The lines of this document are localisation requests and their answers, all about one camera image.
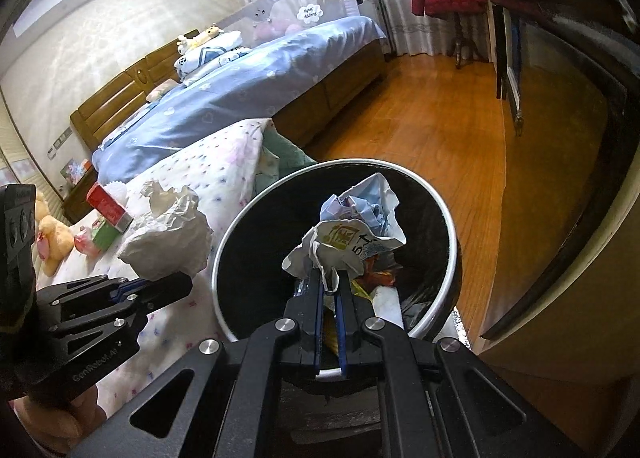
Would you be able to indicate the wooden coat rack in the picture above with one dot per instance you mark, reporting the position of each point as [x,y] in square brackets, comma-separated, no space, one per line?
[462,37]

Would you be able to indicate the small red white carton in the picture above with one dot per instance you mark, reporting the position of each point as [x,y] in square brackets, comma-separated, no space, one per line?
[107,205]

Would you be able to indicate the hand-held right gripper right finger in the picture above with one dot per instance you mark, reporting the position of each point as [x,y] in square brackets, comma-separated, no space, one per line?
[342,323]

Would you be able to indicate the pink wrapper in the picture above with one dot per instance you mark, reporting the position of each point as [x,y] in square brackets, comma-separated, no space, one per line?
[86,240]

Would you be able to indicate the person's left hand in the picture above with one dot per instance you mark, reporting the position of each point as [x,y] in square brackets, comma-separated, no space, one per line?
[60,418]

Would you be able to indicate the patterned tissue box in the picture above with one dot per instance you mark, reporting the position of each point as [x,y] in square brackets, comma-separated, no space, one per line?
[72,170]

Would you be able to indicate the wooden nightstand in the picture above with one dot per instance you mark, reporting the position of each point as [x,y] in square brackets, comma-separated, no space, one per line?
[77,198]

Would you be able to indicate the small green carton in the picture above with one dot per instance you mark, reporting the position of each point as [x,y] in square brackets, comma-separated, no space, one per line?
[106,238]

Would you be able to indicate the folded printed blanket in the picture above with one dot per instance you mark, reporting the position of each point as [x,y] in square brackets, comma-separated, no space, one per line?
[200,60]

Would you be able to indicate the small orange box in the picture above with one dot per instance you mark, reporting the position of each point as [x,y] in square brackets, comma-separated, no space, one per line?
[87,166]

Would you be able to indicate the orange snack wrapper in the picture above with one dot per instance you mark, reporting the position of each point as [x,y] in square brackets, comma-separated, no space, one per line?
[380,273]

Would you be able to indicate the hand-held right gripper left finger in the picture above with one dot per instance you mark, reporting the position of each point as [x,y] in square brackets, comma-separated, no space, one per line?
[317,318]

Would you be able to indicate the yellow plush toy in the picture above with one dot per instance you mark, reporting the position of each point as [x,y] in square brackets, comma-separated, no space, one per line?
[205,37]

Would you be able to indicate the bed with blue sheet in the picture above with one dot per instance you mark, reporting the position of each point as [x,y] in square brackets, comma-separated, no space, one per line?
[260,72]

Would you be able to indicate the white foam fruit net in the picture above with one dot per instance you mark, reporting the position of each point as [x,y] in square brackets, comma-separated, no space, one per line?
[117,190]

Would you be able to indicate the white paper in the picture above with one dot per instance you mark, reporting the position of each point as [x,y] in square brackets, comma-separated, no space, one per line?
[170,233]

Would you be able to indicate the white floral bed sheet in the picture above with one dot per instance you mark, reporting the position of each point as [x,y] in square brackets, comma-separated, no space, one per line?
[220,157]

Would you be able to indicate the pale blue wrapper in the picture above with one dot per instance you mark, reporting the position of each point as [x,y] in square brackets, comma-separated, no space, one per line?
[360,203]

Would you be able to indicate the white printed wrapper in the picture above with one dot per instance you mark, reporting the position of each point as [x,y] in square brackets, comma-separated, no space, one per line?
[340,248]

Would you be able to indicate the wall switch panel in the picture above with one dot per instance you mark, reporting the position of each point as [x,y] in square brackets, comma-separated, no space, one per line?
[59,141]

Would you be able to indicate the black waste bin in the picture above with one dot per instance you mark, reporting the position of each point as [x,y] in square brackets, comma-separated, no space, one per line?
[260,238]

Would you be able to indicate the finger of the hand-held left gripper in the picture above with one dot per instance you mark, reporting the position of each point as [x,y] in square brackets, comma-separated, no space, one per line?
[100,323]
[165,288]

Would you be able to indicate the yellow teddy bear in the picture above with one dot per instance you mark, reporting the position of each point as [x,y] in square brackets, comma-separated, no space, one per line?
[52,238]

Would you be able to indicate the small beige pillow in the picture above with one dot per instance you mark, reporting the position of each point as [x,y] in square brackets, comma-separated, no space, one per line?
[160,90]

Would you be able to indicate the cream louvred wardrobe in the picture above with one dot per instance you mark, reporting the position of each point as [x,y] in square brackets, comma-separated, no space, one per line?
[20,157]

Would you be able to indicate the wooden headboard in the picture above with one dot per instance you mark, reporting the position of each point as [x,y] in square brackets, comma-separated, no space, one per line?
[115,97]

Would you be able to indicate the grey bed guard rail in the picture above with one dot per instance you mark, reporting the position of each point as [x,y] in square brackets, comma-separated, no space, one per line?
[285,2]

